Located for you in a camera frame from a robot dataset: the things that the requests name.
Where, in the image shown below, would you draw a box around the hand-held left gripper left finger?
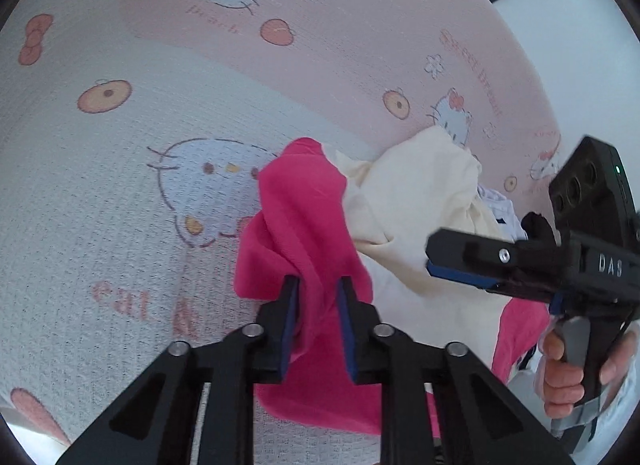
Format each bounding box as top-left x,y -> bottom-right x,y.
55,275 -> 301,465

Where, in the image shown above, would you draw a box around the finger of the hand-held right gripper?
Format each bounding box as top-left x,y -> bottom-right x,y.
425,227 -> 527,292

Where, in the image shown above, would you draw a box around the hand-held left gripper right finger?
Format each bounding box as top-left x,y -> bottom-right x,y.
336,276 -> 576,465

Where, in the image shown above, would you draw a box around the white shirt with navy stripes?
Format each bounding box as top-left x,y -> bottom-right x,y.
477,185 -> 527,242

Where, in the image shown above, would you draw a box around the cream and pink t-shirt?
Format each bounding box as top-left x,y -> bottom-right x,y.
234,127 -> 551,438

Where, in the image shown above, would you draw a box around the person's right hand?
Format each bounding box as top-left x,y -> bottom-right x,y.
542,327 -> 640,419

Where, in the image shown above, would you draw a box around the black garment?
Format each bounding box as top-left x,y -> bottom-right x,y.
521,211 -> 553,246

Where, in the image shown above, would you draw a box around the pink white cat print blanket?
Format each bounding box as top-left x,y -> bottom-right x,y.
0,0 -> 566,465

